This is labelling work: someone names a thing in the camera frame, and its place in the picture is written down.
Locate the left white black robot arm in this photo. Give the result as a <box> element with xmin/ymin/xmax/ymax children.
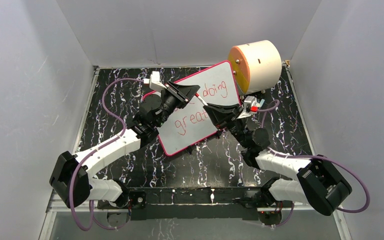
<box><xmin>49</xmin><ymin>82</ymin><xmax>200</xmax><ymax>209</ymax></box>

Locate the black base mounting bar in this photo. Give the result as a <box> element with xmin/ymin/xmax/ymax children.
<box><xmin>97</xmin><ymin>186</ymin><xmax>284</xmax><ymax>222</ymax></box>

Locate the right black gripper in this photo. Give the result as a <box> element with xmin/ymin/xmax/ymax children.
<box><xmin>204</xmin><ymin>102</ymin><xmax>250</xmax><ymax>149</ymax></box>

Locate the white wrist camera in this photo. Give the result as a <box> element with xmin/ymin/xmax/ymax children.
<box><xmin>143</xmin><ymin>71</ymin><xmax>167</xmax><ymax>92</ymax></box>
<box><xmin>238</xmin><ymin>95</ymin><xmax>261</xmax><ymax>119</ymax></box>

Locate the small white clip object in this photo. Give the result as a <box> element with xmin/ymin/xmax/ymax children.
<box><xmin>258</xmin><ymin>99</ymin><xmax>265</xmax><ymax>108</ymax></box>

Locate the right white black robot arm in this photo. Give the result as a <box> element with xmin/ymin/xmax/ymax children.
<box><xmin>203</xmin><ymin>103</ymin><xmax>352</xmax><ymax>216</ymax></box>

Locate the black whiteboard foot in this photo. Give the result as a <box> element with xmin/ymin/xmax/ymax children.
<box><xmin>187</xmin><ymin>146</ymin><xmax>193</xmax><ymax>155</ymax></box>
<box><xmin>215</xmin><ymin>130</ymin><xmax>222</xmax><ymax>139</ymax></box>

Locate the white marker pen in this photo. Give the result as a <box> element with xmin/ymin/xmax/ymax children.
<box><xmin>196</xmin><ymin>95</ymin><xmax>208</xmax><ymax>106</ymax></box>

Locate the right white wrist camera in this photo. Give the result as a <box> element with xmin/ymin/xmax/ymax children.
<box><xmin>238</xmin><ymin>95</ymin><xmax>261</xmax><ymax>119</ymax></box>

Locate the pink framed whiteboard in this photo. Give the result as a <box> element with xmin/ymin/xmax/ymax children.
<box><xmin>142</xmin><ymin>60</ymin><xmax>243</xmax><ymax>157</ymax></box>

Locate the cream cylinder with orange face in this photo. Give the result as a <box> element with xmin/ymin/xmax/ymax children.
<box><xmin>227</xmin><ymin>40</ymin><xmax>282</xmax><ymax>95</ymax></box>

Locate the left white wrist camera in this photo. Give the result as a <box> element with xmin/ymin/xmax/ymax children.
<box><xmin>143</xmin><ymin>71</ymin><xmax>167</xmax><ymax>92</ymax></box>

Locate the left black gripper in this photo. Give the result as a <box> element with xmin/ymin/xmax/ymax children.
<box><xmin>155</xmin><ymin>83</ymin><xmax>202</xmax><ymax>130</ymax></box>

